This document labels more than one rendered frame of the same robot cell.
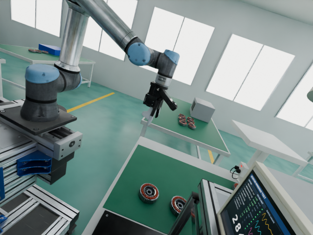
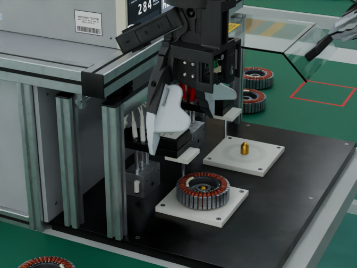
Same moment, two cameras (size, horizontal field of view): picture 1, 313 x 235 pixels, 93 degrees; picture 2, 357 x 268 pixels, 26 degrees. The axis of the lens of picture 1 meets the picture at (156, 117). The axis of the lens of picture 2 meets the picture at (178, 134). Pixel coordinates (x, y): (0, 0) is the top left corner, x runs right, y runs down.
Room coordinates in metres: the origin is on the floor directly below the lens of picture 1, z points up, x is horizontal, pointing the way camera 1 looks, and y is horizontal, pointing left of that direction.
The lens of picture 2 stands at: (1.59, 0.38, 1.59)
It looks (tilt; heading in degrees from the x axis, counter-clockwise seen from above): 25 degrees down; 203
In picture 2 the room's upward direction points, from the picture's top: straight up
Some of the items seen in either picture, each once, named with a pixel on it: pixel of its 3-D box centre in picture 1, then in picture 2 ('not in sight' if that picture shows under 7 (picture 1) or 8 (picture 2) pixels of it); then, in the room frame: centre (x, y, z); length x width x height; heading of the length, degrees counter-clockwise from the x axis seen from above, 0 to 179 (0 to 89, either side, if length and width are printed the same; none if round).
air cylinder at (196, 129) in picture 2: not in sight; (189, 135); (0.01, -0.27, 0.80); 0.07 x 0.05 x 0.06; 177
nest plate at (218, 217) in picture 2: not in sight; (202, 200); (0.26, -0.13, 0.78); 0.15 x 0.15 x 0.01; 87
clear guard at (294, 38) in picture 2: not in sight; (255, 43); (-0.04, -0.13, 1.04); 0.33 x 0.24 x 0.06; 87
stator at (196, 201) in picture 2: not in sight; (203, 190); (0.26, -0.13, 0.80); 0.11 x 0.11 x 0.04
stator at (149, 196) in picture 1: (148, 192); not in sight; (0.64, -0.11, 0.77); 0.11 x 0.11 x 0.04
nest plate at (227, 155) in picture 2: not in sight; (244, 155); (0.02, -0.12, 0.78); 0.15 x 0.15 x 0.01; 87
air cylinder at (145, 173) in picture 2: not in sight; (142, 177); (0.25, -0.28, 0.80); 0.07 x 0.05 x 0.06; 177
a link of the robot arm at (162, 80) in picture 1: (162, 80); not in sight; (0.72, 0.03, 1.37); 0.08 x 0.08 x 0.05
